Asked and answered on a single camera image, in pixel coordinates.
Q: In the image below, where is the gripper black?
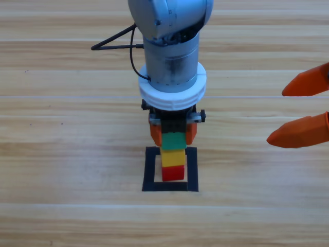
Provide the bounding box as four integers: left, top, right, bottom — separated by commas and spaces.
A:
141, 99, 206, 148

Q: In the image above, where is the red wooden cube block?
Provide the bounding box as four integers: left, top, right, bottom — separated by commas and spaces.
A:
161, 165, 186, 182

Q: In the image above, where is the black tape square outline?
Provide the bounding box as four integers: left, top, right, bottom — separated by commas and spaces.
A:
142, 146, 199, 192

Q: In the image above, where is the green wooden cube block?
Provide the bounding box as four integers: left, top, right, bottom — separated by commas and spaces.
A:
161, 131, 187, 150

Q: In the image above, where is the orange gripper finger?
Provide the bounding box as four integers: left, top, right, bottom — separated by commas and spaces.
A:
266, 111, 329, 149
282, 62, 329, 97

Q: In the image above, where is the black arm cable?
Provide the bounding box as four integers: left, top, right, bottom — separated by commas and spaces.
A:
90, 23, 152, 83

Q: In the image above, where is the yellow wooden cube block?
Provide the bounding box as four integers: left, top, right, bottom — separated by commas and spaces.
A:
160, 149, 186, 168

